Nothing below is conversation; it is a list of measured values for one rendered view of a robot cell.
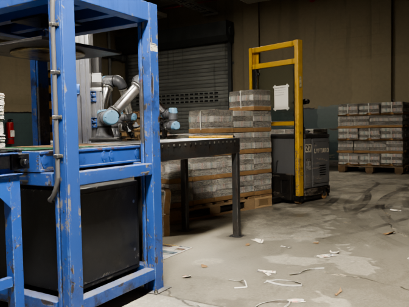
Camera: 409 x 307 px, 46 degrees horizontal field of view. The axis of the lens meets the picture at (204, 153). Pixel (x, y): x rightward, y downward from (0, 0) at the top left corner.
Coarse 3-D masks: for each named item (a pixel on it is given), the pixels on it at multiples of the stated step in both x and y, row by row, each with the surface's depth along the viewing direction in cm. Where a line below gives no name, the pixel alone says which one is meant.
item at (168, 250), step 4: (164, 244) 362; (168, 244) 362; (172, 244) 362; (164, 248) 351; (168, 248) 351; (172, 248) 351; (176, 248) 351; (180, 248) 350; (184, 248) 350; (188, 248) 350; (164, 252) 339; (168, 252) 339; (172, 252) 339; (176, 252) 338; (180, 252) 339; (164, 256) 328; (168, 256) 328
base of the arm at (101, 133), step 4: (100, 128) 390; (104, 128) 390; (108, 128) 392; (96, 132) 393; (100, 132) 389; (104, 132) 389; (108, 132) 391; (112, 132) 394; (96, 136) 391; (100, 136) 389; (104, 136) 389; (108, 136) 390; (112, 136) 393
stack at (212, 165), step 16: (240, 144) 501; (176, 160) 443; (192, 160) 457; (208, 160) 471; (224, 160) 484; (240, 160) 502; (176, 176) 444; (192, 176) 459; (240, 176) 503; (176, 192) 446; (192, 192) 460; (208, 192) 472; (224, 192) 487; (240, 192) 503; (176, 208) 445; (192, 208) 459; (208, 208) 475
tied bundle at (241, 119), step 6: (234, 114) 494; (240, 114) 499; (246, 114) 505; (252, 114) 510; (234, 120) 494; (240, 120) 500; (246, 120) 506; (252, 120) 511; (234, 126) 493; (240, 126) 499; (246, 126) 511; (252, 126) 511; (234, 132) 497; (240, 132) 502
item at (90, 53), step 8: (16, 40) 224; (24, 40) 222; (32, 40) 219; (40, 40) 218; (48, 40) 219; (0, 48) 237; (8, 48) 237; (16, 48) 238; (24, 48) 235; (32, 48) 234; (40, 48) 234; (48, 48) 235; (80, 48) 241; (88, 48) 242; (96, 48) 245; (104, 48) 250; (8, 56) 262; (16, 56) 255; (24, 56) 256; (32, 56) 256; (40, 56) 257; (48, 56) 257; (80, 56) 259; (88, 56) 267; (96, 56) 268; (104, 56) 269
